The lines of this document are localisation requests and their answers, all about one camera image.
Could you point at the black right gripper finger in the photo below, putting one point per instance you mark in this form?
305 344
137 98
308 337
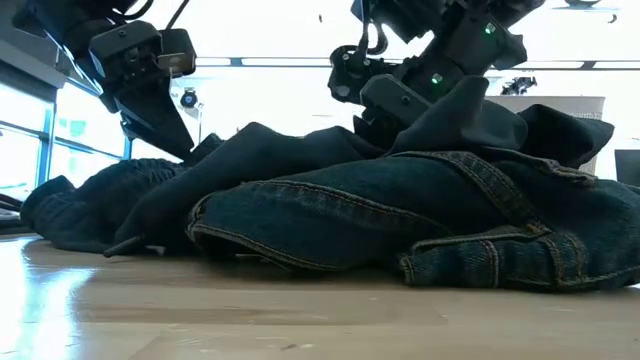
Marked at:
347 75
395 102

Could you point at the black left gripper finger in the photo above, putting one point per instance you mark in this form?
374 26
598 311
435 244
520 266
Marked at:
155 122

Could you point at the black knit garment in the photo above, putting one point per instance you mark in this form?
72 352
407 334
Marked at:
100 200

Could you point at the dark navy garment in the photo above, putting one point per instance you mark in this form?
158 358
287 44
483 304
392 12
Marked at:
250 160

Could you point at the dark blue denim jeans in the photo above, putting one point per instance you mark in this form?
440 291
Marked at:
350 210

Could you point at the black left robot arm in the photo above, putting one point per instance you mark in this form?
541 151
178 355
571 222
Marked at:
65 25

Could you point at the black round ceiling spotlight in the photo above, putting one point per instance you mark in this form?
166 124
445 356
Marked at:
188 98

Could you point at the long ceiling light strip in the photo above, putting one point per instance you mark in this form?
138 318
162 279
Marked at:
280 62

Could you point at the blue framed window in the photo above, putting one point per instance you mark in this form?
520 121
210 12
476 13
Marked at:
85 120

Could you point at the white perforated laundry basket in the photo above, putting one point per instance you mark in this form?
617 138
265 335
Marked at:
550 105

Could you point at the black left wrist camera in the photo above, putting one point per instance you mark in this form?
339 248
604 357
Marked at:
177 52

